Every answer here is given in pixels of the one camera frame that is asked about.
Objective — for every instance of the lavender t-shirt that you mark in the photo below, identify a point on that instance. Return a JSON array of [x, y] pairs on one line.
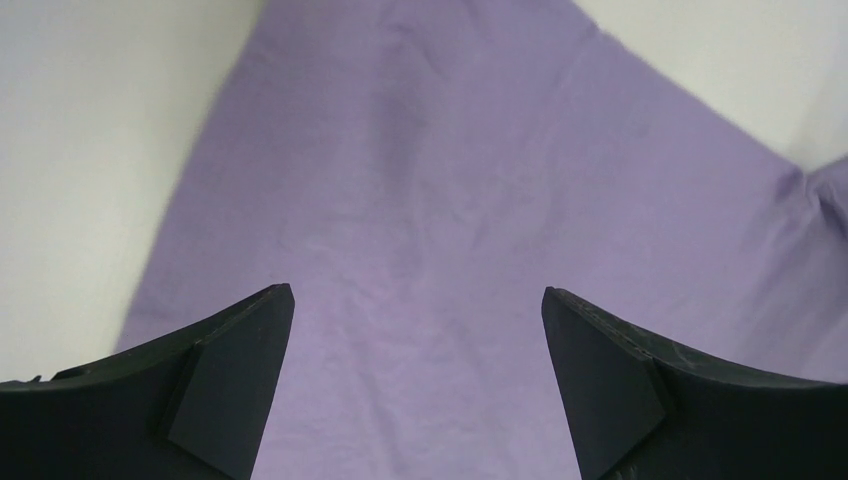
[[421, 171]]

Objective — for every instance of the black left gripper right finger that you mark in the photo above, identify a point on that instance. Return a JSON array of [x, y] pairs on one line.
[[643, 406]]

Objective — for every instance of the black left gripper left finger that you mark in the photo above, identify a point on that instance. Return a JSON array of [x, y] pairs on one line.
[[192, 404]]

